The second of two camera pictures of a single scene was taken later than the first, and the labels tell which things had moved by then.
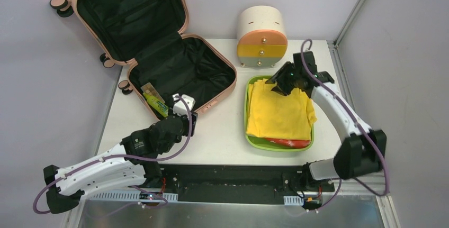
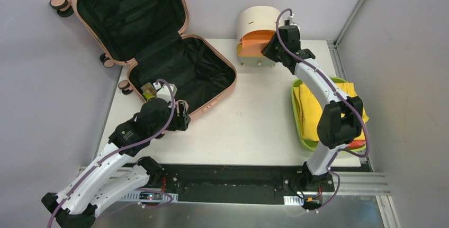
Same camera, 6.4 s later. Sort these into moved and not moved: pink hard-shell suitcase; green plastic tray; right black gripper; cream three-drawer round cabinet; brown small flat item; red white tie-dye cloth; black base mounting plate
Moved: green plastic tray; red white tie-dye cloth; right black gripper
Not moved: black base mounting plate; pink hard-shell suitcase; cream three-drawer round cabinet; brown small flat item
